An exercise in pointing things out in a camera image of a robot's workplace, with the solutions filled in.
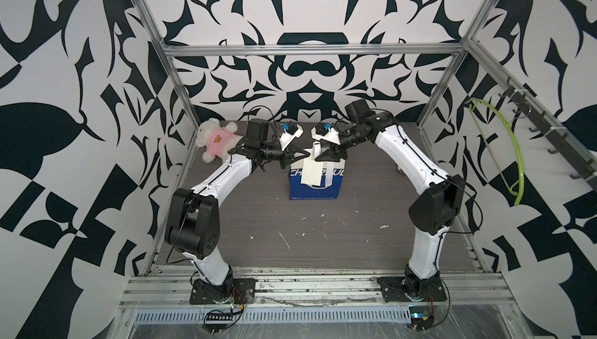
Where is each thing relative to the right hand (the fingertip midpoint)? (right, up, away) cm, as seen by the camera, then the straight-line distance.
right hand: (316, 145), depth 80 cm
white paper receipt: (-2, -9, -2) cm, 9 cm away
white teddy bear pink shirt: (-42, +2, +23) cm, 48 cm away
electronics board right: (+31, -52, -9) cm, 61 cm away
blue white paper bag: (+5, -13, +5) cm, 15 cm away
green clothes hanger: (+57, -13, -14) cm, 60 cm away
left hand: (-3, -2, +1) cm, 4 cm away
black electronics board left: (-31, -53, -7) cm, 62 cm away
